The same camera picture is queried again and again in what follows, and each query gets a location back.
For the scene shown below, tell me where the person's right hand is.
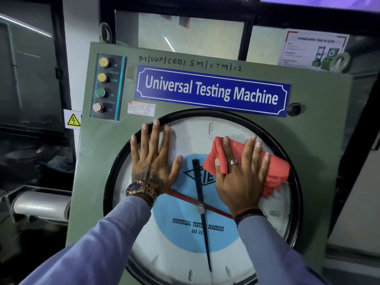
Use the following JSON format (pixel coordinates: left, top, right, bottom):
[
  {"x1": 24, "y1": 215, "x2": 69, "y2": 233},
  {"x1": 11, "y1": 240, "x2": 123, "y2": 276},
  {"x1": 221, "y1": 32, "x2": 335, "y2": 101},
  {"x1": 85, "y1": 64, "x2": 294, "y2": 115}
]
[{"x1": 214, "y1": 135, "x2": 270, "y2": 218}]

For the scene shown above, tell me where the black beaded bracelet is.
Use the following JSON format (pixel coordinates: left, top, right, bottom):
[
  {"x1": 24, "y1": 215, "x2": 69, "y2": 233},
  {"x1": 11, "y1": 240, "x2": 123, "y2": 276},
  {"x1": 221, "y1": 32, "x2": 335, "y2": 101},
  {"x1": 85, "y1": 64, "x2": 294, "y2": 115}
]
[{"x1": 234, "y1": 208, "x2": 265, "y2": 226}]

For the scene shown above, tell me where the black window frame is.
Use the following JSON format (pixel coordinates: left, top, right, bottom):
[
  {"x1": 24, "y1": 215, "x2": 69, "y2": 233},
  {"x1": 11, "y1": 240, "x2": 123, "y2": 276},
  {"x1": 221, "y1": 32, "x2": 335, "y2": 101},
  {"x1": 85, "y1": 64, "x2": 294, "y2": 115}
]
[{"x1": 50, "y1": 0, "x2": 380, "y2": 66}]

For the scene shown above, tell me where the person's left hand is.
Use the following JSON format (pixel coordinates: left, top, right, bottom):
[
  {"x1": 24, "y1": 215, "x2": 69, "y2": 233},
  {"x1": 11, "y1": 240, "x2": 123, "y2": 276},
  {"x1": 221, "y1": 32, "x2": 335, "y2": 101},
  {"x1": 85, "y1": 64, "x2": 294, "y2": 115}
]
[{"x1": 130, "y1": 119, "x2": 184, "y2": 196}]

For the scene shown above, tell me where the yellow electrical warning sign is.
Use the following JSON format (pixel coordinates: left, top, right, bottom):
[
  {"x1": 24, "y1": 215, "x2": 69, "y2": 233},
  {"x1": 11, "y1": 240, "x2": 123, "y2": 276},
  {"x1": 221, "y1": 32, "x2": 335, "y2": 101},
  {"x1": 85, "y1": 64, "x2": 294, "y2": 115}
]
[{"x1": 63, "y1": 109, "x2": 82, "y2": 130}]

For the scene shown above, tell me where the red cleaning cloth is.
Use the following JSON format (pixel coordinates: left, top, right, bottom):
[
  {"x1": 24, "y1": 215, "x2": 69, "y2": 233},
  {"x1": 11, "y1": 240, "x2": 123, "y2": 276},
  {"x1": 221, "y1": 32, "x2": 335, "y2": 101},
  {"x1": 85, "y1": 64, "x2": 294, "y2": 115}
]
[{"x1": 202, "y1": 136, "x2": 291, "y2": 199}]

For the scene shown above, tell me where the gold wristwatch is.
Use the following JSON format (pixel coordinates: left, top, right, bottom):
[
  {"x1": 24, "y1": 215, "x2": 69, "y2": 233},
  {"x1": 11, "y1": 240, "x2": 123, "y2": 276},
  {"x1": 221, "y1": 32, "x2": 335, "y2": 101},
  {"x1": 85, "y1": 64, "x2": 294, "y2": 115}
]
[{"x1": 125, "y1": 180, "x2": 158, "y2": 209}]

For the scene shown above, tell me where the red dial pointer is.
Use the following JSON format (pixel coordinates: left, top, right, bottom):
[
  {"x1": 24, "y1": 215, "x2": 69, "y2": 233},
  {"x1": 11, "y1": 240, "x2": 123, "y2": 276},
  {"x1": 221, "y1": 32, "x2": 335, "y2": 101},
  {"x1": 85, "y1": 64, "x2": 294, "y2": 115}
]
[{"x1": 166, "y1": 189, "x2": 234, "y2": 220}]

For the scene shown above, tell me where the black button control panel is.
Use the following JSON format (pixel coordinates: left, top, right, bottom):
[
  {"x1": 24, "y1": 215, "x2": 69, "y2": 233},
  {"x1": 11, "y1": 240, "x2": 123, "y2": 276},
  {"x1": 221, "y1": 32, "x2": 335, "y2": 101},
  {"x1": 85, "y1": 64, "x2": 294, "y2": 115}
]
[{"x1": 90, "y1": 53, "x2": 127, "y2": 121}]

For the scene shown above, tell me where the person's left forearm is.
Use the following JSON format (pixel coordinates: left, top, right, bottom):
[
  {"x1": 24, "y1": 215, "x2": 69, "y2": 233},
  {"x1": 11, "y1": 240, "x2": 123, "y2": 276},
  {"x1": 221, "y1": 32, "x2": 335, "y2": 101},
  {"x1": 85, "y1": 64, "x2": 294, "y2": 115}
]
[{"x1": 18, "y1": 196, "x2": 152, "y2": 285}]

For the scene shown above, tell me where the black round knob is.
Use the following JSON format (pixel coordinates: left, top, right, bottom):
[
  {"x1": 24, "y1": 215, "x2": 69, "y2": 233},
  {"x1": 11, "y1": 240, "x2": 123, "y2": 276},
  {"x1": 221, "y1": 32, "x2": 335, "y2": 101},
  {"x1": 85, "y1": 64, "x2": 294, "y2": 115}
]
[{"x1": 287, "y1": 102, "x2": 302, "y2": 117}]

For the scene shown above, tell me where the green lifting eye bolt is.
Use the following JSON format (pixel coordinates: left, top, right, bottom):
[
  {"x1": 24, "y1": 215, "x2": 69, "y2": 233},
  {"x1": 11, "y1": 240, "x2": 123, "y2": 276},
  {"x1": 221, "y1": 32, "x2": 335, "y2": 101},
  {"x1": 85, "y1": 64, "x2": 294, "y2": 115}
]
[{"x1": 329, "y1": 51, "x2": 351, "y2": 73}]

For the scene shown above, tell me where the black dial pointer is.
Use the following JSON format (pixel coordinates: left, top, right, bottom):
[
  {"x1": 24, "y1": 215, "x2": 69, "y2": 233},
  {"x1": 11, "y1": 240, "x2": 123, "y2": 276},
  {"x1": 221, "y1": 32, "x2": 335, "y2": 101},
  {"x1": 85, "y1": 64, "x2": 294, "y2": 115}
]
[{"x1": 191, "y1": 158, "x2": 214, "y2": 273}]

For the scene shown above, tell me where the green testing machine cabinet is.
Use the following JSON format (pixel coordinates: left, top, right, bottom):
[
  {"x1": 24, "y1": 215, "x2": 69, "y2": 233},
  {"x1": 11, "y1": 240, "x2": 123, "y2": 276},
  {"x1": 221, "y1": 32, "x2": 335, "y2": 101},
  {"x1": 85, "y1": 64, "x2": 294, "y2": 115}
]
[{"x1": 65, "y1": 41, "x2": 354, "y2": 285}]

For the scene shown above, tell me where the large round dial gauge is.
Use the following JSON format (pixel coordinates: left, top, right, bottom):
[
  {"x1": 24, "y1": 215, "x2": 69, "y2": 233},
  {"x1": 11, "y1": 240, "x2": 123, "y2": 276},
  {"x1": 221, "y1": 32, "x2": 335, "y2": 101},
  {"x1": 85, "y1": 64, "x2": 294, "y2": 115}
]
[{"x1": 103, "y1": 108, "x2": 304, "y2": 285}]

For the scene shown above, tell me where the blue machine nameplate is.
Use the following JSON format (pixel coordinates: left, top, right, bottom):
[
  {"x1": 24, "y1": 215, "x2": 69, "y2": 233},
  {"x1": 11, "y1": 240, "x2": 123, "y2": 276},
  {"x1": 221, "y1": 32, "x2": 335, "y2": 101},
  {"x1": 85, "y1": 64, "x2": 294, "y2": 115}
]
[{"x1": 134, "y1": 65, "x2": 291, "y2": 118}]

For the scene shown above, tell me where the small white red sticker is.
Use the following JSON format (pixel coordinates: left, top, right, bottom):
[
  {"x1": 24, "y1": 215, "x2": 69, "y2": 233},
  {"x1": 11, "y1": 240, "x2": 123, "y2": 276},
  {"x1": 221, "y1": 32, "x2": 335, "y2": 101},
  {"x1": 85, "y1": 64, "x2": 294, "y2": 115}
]
[{"x1": 127, "y1": 101, "x2": 156, "y2": 117}]

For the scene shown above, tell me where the grey metal cylinder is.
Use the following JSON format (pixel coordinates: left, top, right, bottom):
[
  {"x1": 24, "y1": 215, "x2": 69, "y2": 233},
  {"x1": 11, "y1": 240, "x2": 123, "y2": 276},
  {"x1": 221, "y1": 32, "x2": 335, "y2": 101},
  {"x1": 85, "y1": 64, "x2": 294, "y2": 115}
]
[{"x1": 11, "y1": 190, "x2": 72, "y2": 222}]

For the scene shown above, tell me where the dark lifting eye bolt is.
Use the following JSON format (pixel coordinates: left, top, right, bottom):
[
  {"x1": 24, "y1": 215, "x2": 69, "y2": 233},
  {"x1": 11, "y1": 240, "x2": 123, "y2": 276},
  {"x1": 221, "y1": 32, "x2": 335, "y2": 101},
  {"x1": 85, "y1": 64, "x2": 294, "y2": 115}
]
[{"x1": 99, "y1": 22, "x2": 113, "y2": 44}]

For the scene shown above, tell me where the white instruction poster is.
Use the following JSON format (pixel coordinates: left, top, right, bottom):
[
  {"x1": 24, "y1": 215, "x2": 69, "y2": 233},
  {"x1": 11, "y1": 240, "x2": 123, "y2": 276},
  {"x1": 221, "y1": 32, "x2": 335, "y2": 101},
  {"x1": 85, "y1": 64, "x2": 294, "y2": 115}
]
[{"x1": 277, "y1": 28, "x2": 351, "y2": 71}]

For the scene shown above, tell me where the person's right forearm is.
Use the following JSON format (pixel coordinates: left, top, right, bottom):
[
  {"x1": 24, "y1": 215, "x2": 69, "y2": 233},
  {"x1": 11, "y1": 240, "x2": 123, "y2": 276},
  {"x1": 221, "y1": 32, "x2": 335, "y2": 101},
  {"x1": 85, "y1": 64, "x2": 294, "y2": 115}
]
[{"x1": 237, "y1": 215, "x2": 327, "y2": 285}]

